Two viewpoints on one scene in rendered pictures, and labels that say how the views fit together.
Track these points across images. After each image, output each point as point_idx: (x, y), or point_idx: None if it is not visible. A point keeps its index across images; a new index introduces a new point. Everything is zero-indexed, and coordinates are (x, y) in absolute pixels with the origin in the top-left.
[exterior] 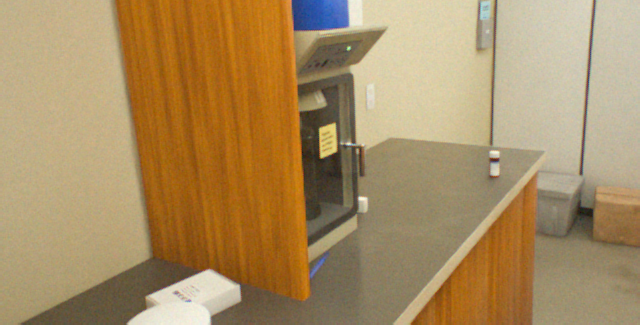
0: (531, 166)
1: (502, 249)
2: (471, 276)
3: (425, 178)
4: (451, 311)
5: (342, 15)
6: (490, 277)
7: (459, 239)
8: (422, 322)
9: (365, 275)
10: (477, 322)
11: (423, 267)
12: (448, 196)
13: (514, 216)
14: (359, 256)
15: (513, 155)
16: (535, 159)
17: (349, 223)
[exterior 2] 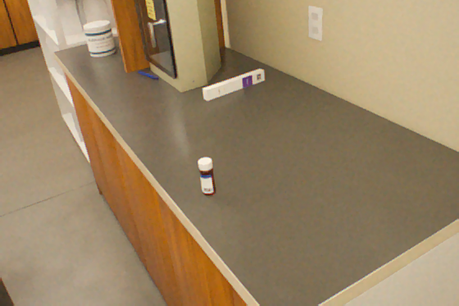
0: (212, 247)
1: (184, 248)
2: (139, 179)
3: (255, 146)
4: (125, 164)
5: None
6: (166, 232)
7: (114, 121)
8: (106, 126)
9: (122, 85)
10: (156, 230)
11: (104, 101)
12: (189, 142)
13: (205, 263)
14: (143, 87)
15: (285, 263)
16: (240, 275)
17: (175, 82)
